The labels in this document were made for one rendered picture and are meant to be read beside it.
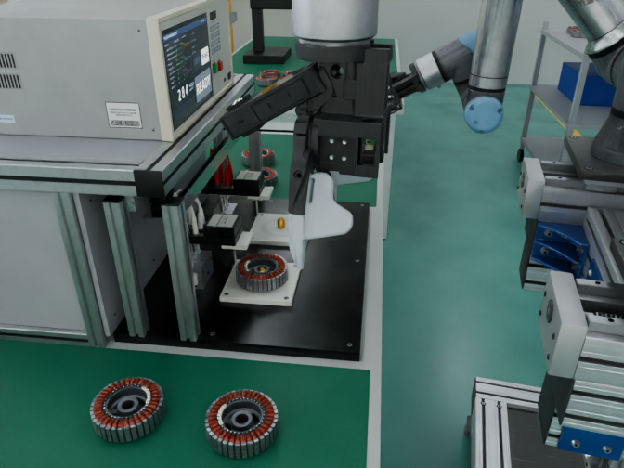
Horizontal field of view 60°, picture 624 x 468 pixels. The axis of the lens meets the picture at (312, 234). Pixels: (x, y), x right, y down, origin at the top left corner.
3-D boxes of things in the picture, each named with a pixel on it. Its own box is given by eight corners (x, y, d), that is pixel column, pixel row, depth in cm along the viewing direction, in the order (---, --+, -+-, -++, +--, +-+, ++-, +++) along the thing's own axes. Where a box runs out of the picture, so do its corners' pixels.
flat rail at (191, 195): (255, 115, 145) (255, 104, 144) (178, 222, 91) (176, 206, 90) (252, 115, 146) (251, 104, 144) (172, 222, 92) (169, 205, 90)
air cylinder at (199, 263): (214, 270, 123) (212, 250, 120) (203, 290, 117) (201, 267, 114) (191, 269, 124) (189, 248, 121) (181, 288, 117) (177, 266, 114)
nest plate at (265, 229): (313, 219, 145) (313, 215, 145) (306, 247, 132) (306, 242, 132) (258, 216, 147) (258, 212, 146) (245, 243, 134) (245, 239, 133)
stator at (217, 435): (280, 404, 91) (279, 387, 89) (276, 461, 81) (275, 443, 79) (213, 403, 91) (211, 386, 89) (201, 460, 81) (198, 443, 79)
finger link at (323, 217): (343, 274, 48) (357, 173, 49) (279, 265, 50) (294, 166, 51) (348, 276, 51) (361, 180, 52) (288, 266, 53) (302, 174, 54)
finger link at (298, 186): (300, 213, 48) (314, 117, 49) (283, 211, 49) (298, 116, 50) (311, 220, 53) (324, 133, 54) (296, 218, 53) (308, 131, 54)
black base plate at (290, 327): (369, 209, 156) (370, 201, 155) (359, 362, 100) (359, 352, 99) (209, 201, 161) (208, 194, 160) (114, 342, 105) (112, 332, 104)
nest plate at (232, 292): (301, 267, 124) (301, 263, 124) (291, 306, 111) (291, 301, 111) (237, 263, 126) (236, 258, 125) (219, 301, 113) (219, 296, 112)
